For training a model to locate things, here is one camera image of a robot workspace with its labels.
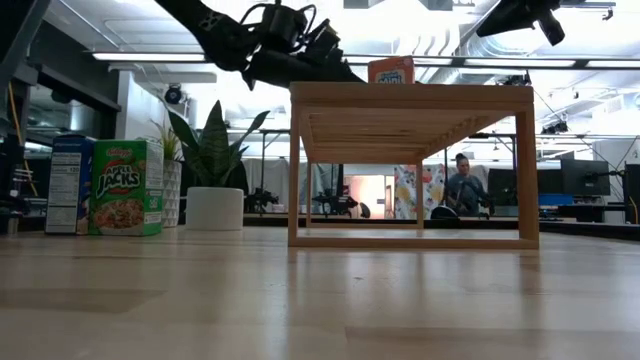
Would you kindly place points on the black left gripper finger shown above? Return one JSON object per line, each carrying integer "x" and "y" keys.
{"x": 335, "y": 79}
{"x": 344, "y": 67}

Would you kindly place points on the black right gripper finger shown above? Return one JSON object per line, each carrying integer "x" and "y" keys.
{"x": 505, "y": 25}
{"x": 510, "y": 14}

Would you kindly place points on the orange cereal box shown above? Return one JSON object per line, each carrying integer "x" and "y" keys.
{"x": 391, "y": 70}

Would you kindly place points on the green Apple Jacks cereal box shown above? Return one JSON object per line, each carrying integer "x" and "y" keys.
{"x": 125, "y": 190}

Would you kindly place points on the blue cereal box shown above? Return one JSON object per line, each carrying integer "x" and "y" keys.
{"x": 67, "y": 190}

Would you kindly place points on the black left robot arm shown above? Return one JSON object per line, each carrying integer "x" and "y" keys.
{"x": 215, "y": 30}

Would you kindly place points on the wooden slatted shelf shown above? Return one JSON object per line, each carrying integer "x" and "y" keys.
{"x": 410, "y": 95}

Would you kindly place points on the black ceiling-mounted device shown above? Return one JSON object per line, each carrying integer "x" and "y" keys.
{"x": 555, "y": 128}
{"x": 517, "y": 80}

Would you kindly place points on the white curtain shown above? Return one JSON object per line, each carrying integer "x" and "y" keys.
{"x": 280, "y": 175}

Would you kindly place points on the pink lit panel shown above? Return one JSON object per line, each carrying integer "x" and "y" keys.
{"x": 370, "y": 192}

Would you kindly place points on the round black ceiling lamp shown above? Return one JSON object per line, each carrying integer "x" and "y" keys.
{"x": 173, "y": 95}

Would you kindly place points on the floral patterned cloth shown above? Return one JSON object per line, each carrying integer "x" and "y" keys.
{"x": 406, "y": 195}

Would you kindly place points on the snake plant in white pot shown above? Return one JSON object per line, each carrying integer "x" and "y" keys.
{"x": 215, "y": 210}

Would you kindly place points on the black computer monitor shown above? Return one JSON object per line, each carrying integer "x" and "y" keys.
{"x": 632, "y": 192}
{"x": 549, "y": 182}
{"x": 585, "y": 177}

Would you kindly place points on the person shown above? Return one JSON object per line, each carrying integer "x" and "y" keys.
{"x": 465, "y": 192}

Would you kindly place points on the succulent in patterned white pot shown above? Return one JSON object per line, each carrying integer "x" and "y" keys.
{"x": 172, "y": 195}

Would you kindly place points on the blue bin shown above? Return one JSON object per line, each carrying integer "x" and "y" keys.
{"x": 555, "y": 200}

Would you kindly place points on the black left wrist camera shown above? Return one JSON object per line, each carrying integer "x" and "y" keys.
{"x": 282, "y": 27}

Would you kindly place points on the black aluminium table frame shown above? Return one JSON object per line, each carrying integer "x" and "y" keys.
{"x": 590, "y": 231}

